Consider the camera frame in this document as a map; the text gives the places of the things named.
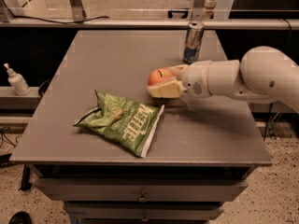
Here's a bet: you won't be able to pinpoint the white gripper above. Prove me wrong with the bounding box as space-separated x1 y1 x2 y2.
148 61 211 98

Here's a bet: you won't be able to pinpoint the red orange apple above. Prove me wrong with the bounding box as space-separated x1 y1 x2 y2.
148 68 174 86

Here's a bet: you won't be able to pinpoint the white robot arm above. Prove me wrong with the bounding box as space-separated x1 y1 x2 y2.
148 46 299 112

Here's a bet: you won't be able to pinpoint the green jalapeno chip bag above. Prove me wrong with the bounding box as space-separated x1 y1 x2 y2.
74 90 164 158

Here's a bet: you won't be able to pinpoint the silver blue energy drink can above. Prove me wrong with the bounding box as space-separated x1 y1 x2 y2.
183 21 205 64

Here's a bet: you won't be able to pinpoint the grey drawer cabinet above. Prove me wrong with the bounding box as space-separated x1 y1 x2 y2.
12 30 271 224

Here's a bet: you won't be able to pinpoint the white pump dispenser bottle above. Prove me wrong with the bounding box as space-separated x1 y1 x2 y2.
4 63 30 96

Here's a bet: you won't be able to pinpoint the black shoe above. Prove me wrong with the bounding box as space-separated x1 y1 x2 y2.
8 211 32 224

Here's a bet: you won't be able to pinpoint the metal frame leg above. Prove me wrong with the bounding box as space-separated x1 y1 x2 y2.
69 0 86 22

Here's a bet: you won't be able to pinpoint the black cable on shelf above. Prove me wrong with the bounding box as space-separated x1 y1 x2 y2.
7 7 110 24

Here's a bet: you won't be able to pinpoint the black cables on floor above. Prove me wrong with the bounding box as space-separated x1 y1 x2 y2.
0 125 22 149

